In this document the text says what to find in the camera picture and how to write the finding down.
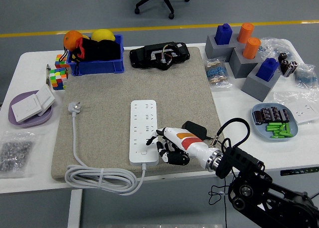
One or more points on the blue plastic bin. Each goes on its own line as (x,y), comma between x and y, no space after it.
(99,66)

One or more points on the clear bag of striped resistors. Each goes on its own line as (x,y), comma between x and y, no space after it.
(215,73)

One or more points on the blue square peg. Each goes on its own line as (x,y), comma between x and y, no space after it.
(266,69)
(223,34)

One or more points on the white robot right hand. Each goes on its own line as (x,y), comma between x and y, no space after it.
(184,143)

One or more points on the bag of black cylinders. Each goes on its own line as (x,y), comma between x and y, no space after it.
(286,64)

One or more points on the large colourful puzzle cube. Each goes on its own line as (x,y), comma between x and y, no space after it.
(58,78)

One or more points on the orange fruit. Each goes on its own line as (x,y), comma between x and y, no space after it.
(71,39)

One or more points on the small colourful puzzle cube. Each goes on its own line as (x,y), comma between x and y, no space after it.
(59,61)

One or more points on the black plug adapter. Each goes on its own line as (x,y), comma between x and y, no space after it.
(197,128)

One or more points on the clear bag of metal nuts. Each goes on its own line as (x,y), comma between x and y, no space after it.
(15,153)

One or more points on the small white wall switch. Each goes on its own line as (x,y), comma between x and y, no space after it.
(46,98)

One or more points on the black table control panel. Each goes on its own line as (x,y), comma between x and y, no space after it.
(299,171)

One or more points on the metal pen tool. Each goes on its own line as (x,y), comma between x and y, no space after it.
(47,75)

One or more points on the large white wall switch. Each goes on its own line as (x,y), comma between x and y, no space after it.
(25,108)

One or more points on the white table leg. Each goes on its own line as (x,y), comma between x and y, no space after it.
(74,208)

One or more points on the grey-brown mat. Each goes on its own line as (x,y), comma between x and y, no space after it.
(104,88)

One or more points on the orange cylinder peg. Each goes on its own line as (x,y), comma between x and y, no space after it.
(245,33)
(251,48)

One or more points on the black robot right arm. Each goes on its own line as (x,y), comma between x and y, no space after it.
(249,163)

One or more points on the yellow lemon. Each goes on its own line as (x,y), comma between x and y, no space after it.
(102,34)

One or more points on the white power strip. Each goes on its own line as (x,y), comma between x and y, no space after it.
(143,113)

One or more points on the white socket in clear bag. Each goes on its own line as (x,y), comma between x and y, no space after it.
(304,112)

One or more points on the grey block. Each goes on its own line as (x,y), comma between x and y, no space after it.
(211,49)
(239,66)
(254,88)

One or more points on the purple plate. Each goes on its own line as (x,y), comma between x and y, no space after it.
(32,122)

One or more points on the crumpled clear plastic bag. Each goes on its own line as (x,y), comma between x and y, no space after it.
(274,46)

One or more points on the light blue plate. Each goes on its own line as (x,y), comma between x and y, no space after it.
(261,133)

